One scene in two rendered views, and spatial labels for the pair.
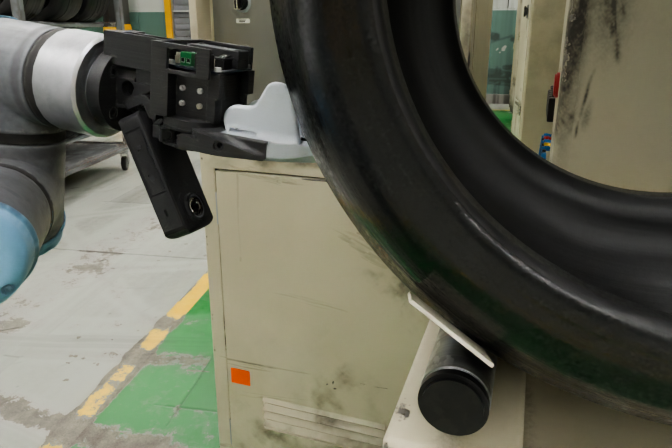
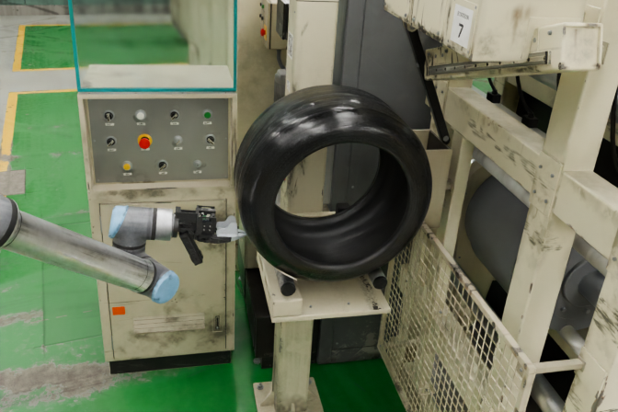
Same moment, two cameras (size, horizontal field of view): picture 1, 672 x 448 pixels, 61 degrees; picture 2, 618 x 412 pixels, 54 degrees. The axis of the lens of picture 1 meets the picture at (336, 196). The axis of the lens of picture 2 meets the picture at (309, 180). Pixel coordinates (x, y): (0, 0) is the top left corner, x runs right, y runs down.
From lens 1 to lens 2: 143 cm
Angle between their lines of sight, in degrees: 32
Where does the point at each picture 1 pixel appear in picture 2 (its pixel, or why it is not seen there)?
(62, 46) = (164, 219)
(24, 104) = (149, 236)
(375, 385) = (199, 294)
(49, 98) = (162, 234)
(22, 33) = (145, 215)
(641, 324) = (322, 267)
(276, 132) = (232, 234)
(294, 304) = not seen: hidden behind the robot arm
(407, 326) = (213, 263)
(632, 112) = (309, 188)
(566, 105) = (290, 188)
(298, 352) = not seen: hidden behind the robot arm
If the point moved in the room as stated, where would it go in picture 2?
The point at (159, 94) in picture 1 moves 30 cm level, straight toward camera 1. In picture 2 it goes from (199, 229) to (276, 274)
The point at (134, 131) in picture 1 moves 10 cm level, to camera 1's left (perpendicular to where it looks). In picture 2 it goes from (185, 238) to (151, 246)
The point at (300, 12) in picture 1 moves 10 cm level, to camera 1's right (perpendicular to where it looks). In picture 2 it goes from (257, 222) to (290, 214)
